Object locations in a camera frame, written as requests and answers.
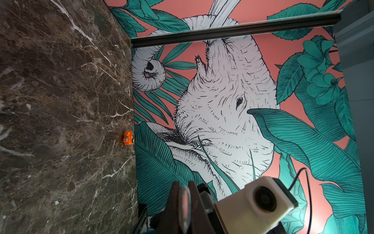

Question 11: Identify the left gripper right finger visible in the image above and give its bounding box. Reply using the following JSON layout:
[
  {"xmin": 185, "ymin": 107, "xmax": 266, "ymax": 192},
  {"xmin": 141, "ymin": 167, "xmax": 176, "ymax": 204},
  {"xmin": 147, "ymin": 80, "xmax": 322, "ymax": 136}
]
[{"xmin": 188, "ymin": 181, "xmax": 215, "ymax": 234}]

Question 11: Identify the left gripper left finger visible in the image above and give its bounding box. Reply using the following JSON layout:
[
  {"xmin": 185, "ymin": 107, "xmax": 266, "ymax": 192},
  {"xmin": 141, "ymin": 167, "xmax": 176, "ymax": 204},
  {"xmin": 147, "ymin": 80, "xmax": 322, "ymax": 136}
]
[{"xmin": 157, "ymin": 181, "xmax": 180, "ymax": 234}]

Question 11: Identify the orange toy car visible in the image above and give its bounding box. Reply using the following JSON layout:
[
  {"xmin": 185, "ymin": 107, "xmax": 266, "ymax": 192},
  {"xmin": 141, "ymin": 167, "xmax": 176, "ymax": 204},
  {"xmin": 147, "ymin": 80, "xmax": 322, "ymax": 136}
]
[{"xmin": 123, "ymin": 131, "xmax": 134, "ymax": 145}]

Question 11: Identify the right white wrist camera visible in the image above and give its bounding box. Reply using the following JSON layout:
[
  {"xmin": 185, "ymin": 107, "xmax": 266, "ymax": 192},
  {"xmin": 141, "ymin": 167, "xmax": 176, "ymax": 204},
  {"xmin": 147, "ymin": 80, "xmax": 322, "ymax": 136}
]
[{"xmin": 215, "ymin": 176, "xmax": 299, "ymax": 234}]

